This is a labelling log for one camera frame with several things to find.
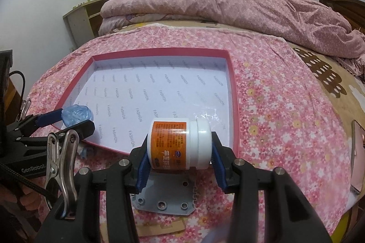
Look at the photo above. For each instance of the pink floral bed sheet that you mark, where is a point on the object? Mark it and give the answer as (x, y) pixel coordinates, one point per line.
(285, 118)

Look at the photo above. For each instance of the person's left hand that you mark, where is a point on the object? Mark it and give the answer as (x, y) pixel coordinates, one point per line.
(30, 199)

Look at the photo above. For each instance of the brown patterned blanket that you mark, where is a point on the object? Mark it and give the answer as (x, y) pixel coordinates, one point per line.
(345, 91)

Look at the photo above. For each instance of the grey plastic mounting plate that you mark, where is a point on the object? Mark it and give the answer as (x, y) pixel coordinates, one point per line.
(168, 193)

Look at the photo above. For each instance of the pink quilted duvet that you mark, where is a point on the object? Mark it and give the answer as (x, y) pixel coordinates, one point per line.
(307, 23)

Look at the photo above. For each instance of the white pill bottle orange label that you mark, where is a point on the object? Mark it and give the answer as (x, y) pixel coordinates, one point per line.
(179, 144)

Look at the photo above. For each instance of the silver metal spring clip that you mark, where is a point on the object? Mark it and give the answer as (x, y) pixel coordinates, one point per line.
(60, 163)

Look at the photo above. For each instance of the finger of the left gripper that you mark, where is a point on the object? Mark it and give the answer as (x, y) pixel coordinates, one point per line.
(84, 130)
(42, 118)

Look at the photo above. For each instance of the green bedside shelf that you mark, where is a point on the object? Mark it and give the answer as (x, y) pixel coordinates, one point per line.
(84, 21)

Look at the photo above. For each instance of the blue oval plastic disc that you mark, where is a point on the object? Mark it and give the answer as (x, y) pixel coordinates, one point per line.
(76, 114)

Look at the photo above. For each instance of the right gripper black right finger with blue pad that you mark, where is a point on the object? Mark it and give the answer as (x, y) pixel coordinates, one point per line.
(289, 217)

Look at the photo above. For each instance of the red shallow cardboard box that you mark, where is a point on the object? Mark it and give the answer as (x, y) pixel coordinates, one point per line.
(126, 90)

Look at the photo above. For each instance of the wooden mallet shaped piece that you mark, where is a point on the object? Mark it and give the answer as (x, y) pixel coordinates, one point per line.
(161, 229)

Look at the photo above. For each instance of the smartphone with pink case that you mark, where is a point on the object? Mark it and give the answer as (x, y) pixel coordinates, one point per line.
(357, 158)

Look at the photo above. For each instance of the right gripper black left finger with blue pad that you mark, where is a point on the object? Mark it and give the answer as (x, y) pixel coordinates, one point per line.
(126, 177)

